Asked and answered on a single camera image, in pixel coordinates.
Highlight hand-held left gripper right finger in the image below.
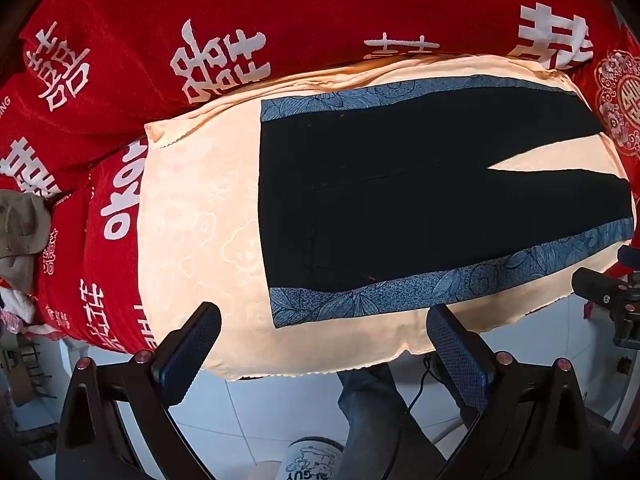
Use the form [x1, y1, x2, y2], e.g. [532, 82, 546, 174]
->
[426, 303, 597, 480]

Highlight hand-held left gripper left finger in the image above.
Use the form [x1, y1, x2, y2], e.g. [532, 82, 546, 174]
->
[56, 302, 223, 480]

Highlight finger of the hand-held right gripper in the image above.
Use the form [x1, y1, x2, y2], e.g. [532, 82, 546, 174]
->
[572, 267, 623, 312]

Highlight black pants with blue floral bands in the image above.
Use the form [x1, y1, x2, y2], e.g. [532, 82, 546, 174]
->
[257, 76, 635, 330]

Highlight person's leg in jeans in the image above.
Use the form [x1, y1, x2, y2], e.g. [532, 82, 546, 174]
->
[337, 362, 447, 480]

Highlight peach patterned blanket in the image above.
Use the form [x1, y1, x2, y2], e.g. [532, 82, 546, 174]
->
[136, 52, 631, 380]

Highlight white printed slipper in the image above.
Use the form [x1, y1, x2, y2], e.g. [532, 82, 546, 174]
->
[282, 436, 347, 480]

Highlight white and pink clothes pile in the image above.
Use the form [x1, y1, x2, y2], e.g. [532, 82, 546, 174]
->
[0, 280, 37, 337]

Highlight red embroidered pillow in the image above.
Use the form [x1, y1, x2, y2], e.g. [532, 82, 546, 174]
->
[570, 25, 640, 157]

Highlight red printed blanket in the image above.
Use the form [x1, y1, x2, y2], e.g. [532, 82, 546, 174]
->
[0, 0, 626, 357]

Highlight black cable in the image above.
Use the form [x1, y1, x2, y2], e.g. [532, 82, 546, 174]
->
[409, 354, 442, 413]

